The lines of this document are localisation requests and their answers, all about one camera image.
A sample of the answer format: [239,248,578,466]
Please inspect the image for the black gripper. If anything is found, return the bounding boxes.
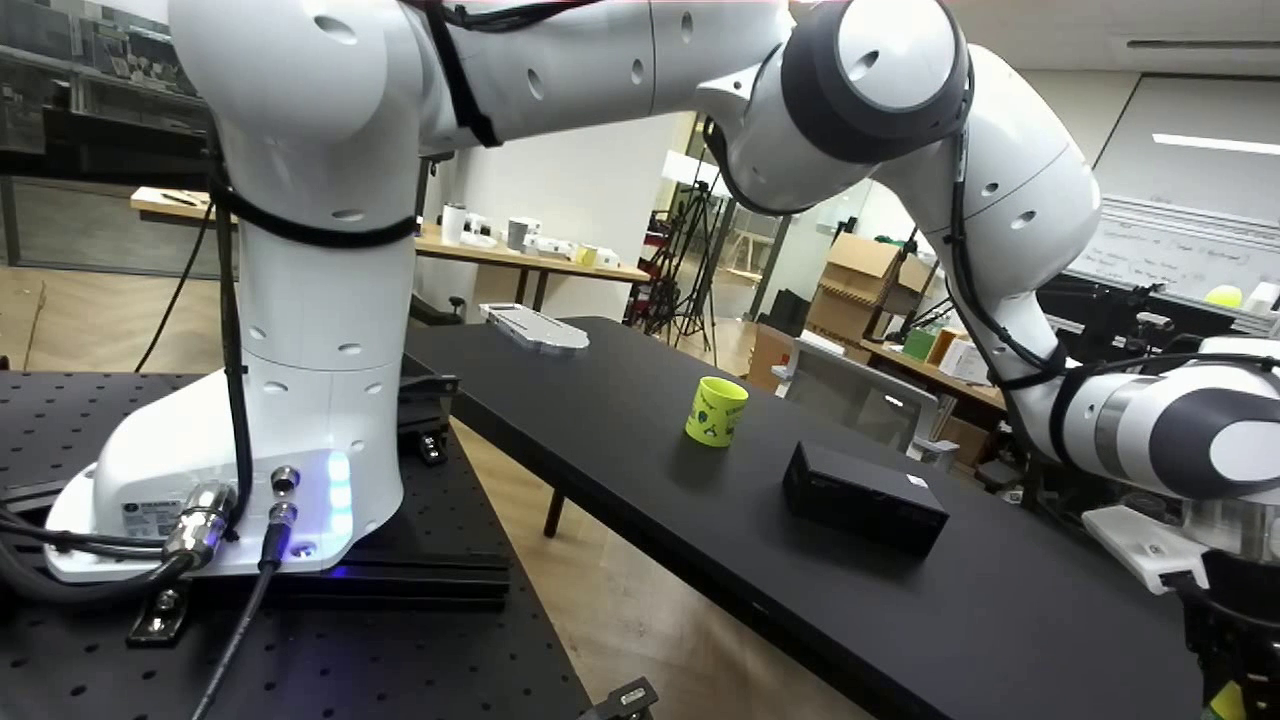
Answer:
[1173,547,1280,720]

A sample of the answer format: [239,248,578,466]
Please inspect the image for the yellow-green mug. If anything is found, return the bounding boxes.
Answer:
[680,371,752,451]

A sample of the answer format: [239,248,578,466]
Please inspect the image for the white whiteboard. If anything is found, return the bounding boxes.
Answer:
[1062,192,1280,310]

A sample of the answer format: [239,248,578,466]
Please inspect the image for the black rectangular box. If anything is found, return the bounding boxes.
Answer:
[779,439,952,561]

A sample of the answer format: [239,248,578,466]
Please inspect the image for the grey open laptop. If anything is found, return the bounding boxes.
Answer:
[779,332,960,469]

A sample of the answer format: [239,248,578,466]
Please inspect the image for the stacked cardboard boxes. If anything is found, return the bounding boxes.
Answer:
[745,233,938,394]

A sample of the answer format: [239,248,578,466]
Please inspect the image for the small metal corner clamp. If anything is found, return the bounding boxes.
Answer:
[578,677,665,720]

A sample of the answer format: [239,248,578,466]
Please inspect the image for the clear plastic tray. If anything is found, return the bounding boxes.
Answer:
[474,299,592,355]

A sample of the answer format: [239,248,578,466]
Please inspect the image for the long wooden desk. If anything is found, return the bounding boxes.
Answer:
[128,183,655,312]

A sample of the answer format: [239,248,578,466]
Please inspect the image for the black perforated breadboard table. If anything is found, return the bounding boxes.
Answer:
[0,368,597,720]

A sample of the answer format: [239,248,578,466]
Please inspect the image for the metal mounting clamp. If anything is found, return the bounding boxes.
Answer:
[124,586,192,654]

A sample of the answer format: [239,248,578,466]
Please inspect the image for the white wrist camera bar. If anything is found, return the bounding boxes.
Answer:
[1077,500,1215,599]

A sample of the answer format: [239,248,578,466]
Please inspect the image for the black camera tripod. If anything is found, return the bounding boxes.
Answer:
[622,175,734,355]

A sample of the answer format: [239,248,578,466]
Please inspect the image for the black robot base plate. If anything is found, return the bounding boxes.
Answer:
[263,355,514,616]

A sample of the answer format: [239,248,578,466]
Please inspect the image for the thin black plugged cable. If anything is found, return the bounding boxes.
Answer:
[188,466,302,720]

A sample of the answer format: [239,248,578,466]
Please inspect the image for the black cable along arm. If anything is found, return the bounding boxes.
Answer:
[197,0,1070,546]

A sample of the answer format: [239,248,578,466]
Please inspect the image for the thick grey connector cable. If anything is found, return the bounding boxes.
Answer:
[0,479,239,611]

